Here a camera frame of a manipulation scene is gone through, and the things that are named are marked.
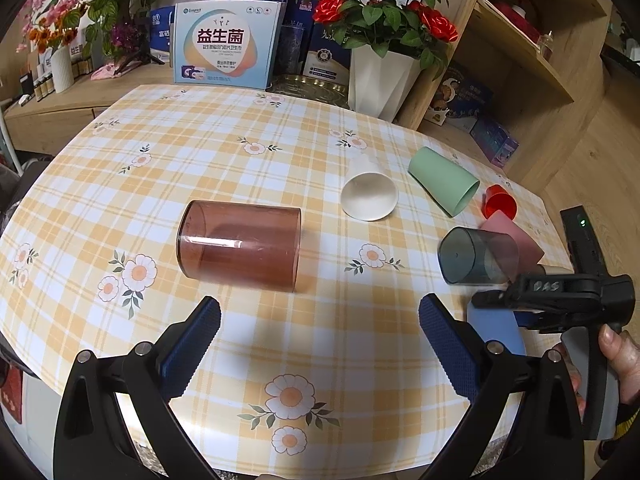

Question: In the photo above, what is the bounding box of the white ribbed vase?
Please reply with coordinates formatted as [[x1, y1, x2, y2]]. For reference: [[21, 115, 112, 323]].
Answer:
[[50, 45, 76, 94]]

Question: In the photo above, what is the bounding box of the blue transparent tumbler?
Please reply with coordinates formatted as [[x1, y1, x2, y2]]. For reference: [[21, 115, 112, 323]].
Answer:
[[277, 22, 306, 79]]

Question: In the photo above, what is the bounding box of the light blue printed box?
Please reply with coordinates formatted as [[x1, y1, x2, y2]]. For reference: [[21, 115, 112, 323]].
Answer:
[[172, 0, 281, 91]]

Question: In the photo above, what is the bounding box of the pink cup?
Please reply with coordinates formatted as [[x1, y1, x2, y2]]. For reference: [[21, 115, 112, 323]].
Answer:
[[480, 211, 546, 275]]

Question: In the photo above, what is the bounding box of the wooden sideboard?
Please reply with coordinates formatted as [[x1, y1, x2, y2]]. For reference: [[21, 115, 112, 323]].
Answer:
[[2, 62, 176, 157]]

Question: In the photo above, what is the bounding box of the blue illustrated box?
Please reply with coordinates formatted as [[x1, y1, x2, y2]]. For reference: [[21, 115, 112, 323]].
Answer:
[[430, 62, 494, 129]]

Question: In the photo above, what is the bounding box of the row of small bottles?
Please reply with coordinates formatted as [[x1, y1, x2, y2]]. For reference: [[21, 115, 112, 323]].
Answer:
[[20, 57, 93, 104]]

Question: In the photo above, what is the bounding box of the brown transparent cup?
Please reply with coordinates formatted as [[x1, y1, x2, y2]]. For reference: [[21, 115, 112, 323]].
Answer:
[[176, 200, 303, 293]]

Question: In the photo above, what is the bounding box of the dark grey transparent cup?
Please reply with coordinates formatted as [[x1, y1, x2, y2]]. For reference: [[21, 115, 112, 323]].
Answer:
[[438, 226, 523, 288]]

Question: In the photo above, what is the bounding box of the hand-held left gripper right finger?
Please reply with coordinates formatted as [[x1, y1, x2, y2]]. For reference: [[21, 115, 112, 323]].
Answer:
[[419, 292, 586, 480]]

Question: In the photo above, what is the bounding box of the green cup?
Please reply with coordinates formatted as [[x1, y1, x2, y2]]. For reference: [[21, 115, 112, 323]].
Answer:
[[408, 146, 481, 218]]

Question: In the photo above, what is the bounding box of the wooden shelf unit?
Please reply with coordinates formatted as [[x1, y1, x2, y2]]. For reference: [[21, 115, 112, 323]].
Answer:
[[395, 0, 617, 196]]

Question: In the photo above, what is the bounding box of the yellow checked floral tablecloth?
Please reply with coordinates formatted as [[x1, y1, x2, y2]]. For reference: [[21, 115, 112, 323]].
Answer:
[[0, 84, 576, 480]]

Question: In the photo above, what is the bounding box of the purple box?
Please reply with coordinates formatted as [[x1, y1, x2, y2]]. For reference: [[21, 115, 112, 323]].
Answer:
[[470, 115, 520, 169]]

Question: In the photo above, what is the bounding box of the white angular flower pot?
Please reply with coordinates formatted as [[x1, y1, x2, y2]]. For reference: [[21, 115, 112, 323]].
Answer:
[[348, 47, 423, 122]]

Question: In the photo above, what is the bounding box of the pale blue cup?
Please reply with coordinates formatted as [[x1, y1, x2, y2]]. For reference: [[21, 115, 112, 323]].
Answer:
[[465, 305, 527, 361]]

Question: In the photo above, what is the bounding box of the white cup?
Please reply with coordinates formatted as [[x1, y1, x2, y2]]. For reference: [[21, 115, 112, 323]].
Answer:
[[341, 154, 399, 222]]

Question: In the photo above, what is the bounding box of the dark blue emblem box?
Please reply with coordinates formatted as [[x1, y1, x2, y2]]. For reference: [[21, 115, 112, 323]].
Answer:
[[300, 25, 353, 86]]

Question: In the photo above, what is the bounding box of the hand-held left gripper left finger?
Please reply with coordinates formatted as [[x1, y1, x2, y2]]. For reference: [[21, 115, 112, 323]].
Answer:
[[52, 296, 223, 480]]

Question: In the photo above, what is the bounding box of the blue and white box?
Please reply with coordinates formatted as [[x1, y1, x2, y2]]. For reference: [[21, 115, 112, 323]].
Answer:
[[149, 5, 176, 67]]

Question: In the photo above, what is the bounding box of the red teapot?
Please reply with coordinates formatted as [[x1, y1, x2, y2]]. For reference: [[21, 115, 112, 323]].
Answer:
[[492, 0, 544, 44]]

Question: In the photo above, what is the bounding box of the red cup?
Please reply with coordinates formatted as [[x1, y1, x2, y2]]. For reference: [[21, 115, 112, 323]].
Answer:
[[481, 184, 518, 220]]

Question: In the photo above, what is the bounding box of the person's right hand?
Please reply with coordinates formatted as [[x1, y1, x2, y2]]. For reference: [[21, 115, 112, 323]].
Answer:
[[567, 324, 640, 416]]

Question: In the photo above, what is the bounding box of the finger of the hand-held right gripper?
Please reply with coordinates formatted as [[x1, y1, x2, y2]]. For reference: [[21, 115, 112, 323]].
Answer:
[[471, 271, 567, 312], [514, 310, 567, 334]]

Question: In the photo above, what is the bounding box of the pink cloth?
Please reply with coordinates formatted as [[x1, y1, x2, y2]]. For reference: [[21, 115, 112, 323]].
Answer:
[[91, 62, 122, 82]]

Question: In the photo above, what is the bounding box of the person's right forearm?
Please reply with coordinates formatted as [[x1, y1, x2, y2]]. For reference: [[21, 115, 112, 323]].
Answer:
[[595, 400, 640, 480]]

